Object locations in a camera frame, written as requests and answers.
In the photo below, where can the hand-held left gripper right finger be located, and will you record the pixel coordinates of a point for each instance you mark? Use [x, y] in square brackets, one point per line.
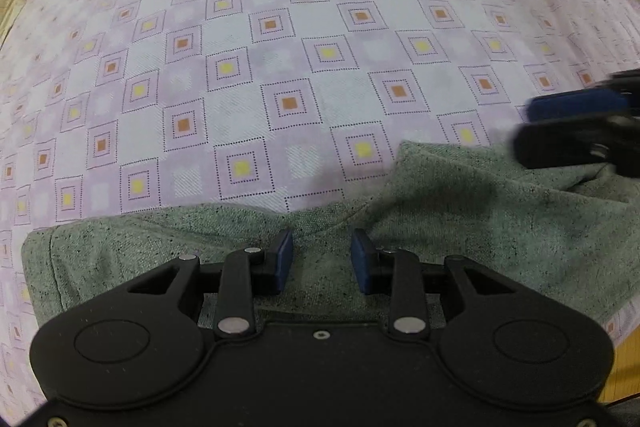
[361, 263]

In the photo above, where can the grey speckled pants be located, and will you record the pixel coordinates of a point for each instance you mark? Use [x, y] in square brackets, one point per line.
[500, 227]

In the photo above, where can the purple checked bed sheet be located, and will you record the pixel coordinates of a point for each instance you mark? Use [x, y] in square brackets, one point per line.
[300, 7]

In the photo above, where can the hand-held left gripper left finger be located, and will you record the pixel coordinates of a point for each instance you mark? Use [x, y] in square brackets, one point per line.
[285, 259]

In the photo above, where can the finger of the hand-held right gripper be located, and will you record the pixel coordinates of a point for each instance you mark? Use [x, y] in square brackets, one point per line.
[560, 144]
[575, 104]

